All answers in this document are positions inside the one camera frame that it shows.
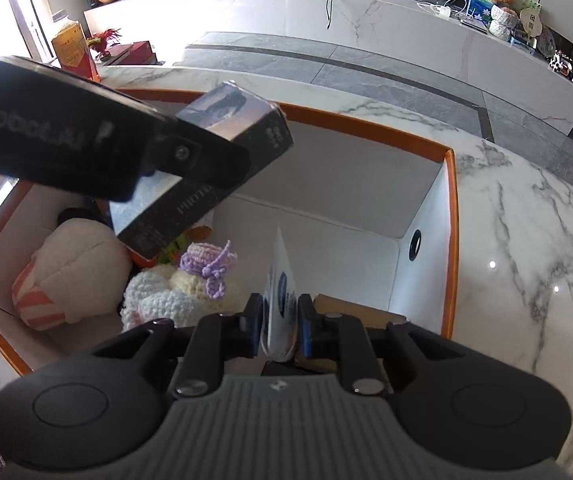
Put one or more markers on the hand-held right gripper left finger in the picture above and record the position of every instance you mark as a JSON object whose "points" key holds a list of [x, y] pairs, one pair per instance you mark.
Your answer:
{"points": [[254, 325]]}

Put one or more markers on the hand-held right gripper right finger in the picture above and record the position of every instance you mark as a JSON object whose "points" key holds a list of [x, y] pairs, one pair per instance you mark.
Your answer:
{"points": [[306, 327]]}

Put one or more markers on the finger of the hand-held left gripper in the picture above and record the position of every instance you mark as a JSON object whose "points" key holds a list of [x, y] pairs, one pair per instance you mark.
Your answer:
{"points": [[206, 160]]}

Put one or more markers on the white printed card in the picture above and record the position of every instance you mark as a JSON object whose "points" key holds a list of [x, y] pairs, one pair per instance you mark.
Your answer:
{"points": [[281, 285]]}

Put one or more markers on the dark rectangular box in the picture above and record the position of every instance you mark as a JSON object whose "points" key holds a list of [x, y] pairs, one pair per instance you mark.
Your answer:
{"points": [[259, 130]]}

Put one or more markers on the white storage box orange rim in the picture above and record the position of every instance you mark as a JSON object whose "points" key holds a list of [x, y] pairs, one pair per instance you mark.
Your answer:
{"points": [[346, 185]]}

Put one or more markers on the orange gift box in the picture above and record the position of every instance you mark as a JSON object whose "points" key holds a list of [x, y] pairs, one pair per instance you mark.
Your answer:
{"points": [[74, 50]]}

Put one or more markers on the white crochet toy purple bow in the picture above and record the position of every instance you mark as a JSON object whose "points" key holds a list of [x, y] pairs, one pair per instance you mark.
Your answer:
{"points": [[176, 290]]}

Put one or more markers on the red artificial flower plant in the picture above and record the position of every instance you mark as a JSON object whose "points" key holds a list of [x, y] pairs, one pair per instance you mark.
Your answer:
{"points": [[104, 40]]}

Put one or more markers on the sliding glass door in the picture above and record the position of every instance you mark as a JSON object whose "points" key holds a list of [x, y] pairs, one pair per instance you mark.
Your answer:
{"points": [[26, 10]]}

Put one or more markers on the dark red flat box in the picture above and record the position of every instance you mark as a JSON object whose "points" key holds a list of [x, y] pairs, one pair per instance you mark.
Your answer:
{"points": [[134, 52]]}

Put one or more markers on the white plush pink stripes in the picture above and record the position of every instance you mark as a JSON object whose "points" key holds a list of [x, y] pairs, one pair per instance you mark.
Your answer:
{"points": [[76, 265]]}

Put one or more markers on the white marble tv cabinet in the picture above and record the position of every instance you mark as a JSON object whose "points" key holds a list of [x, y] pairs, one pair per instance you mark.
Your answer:
{"points": [[391, 25]]}

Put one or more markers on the white power strip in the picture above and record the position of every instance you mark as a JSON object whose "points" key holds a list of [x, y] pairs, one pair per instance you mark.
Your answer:
{"points": [[439, 11]]}

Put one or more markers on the grey flat device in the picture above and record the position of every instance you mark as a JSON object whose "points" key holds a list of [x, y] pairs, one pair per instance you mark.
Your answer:
{"points": [[473, 22]]}

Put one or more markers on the blue flower painting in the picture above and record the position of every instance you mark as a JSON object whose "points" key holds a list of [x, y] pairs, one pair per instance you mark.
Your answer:
{"points": [[478, 5]]}

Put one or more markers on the white woven pot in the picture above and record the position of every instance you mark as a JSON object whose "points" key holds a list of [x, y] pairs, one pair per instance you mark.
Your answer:
{"points": [[503, 22]]}

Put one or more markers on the small blue box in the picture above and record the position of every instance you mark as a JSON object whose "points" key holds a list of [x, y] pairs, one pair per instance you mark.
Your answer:
{"points": [[522, 40]]}

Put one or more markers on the round paper fan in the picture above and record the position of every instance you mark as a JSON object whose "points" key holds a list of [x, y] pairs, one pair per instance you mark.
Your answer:
{"points": [[530, 12]]}

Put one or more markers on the decorative plate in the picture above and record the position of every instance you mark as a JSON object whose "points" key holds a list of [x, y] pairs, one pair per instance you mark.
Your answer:
{"points": [[546, 42]]}

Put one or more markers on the black and white cow figure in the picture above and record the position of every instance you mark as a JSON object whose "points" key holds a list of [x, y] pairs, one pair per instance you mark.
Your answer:
{"points": [[566, 66]]}

